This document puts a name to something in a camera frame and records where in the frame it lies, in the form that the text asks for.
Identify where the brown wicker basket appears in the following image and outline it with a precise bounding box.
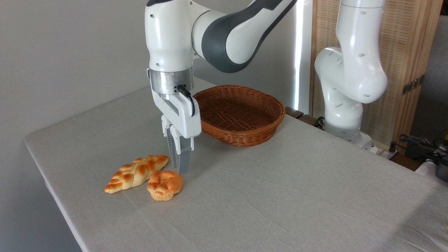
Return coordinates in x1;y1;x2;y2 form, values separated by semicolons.
193;85;286;147

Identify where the long braided bread loaf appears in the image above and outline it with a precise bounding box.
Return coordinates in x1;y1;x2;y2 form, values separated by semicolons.
104;154;170;194

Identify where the grey tablecloth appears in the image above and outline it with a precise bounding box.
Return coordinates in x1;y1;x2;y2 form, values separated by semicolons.
24;78;448;252

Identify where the black cable bundle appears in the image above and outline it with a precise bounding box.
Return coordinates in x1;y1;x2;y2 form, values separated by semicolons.
389;134;448;165

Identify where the round orange bread roll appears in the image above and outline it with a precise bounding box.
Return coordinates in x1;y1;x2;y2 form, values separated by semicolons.
147;170;183;201

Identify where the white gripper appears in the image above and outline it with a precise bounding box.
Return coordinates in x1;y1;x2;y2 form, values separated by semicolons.
151;90;203;175

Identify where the dark brown wooden furniture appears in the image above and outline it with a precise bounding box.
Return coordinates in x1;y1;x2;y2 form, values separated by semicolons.
285;106;324;129

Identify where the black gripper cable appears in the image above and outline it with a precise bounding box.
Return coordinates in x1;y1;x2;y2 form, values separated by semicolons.
177;85;196;117

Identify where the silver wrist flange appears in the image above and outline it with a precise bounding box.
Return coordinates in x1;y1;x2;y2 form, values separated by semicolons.
149;67;194;100

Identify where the dark metal screen hinge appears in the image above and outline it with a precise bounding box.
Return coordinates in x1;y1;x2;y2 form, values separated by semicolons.
402;75;425;96

